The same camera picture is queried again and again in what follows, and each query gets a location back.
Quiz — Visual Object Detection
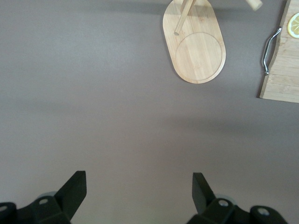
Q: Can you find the wooden mug tree stand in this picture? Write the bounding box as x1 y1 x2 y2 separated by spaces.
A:
163 0 263 84

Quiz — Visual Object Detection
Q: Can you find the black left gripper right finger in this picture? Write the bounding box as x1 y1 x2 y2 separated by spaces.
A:
186 172 288 224

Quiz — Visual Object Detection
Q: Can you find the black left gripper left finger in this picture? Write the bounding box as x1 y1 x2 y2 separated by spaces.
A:
0 170 87 224

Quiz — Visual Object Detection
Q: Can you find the lemon slice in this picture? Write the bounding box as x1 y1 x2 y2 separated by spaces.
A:
287 13 299 39

